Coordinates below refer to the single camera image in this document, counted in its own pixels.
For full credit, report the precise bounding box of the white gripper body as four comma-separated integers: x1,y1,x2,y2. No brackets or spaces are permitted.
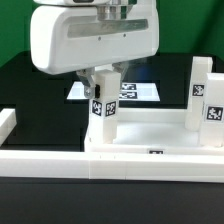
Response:
30,0,159,75

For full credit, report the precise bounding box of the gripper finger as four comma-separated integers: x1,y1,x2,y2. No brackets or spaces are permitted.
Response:
112,62,128,78
76,68,100,99

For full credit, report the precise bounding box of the white desk top tray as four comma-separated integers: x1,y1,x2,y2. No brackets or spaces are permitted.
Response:
84,108,224,156

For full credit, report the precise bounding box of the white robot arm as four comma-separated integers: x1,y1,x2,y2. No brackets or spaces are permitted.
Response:
30,0,159,99

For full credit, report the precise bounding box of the marker tag sheet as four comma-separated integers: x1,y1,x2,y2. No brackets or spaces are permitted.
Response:
67,81,160,102

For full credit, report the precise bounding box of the white left fence block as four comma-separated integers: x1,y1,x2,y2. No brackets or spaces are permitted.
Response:
0,108,17,146

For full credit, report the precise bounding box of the white front fence bar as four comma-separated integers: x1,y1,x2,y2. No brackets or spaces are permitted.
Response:
0,150,224,183

